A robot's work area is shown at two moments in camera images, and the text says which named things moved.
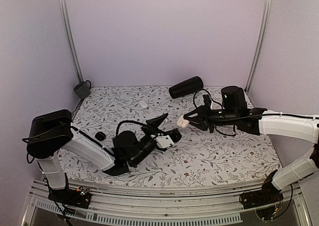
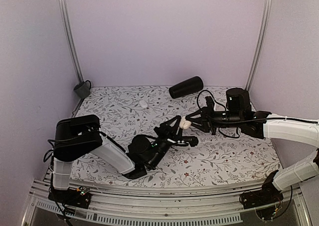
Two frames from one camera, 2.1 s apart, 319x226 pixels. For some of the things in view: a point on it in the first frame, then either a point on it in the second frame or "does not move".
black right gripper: (203, 126) does not move
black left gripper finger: (175, 135) to (185, 140)
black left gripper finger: (152, 124) to (167, 128)
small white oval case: (143, 104) does not move
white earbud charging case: (182, 122) does not move
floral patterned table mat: (199, 157) does not move
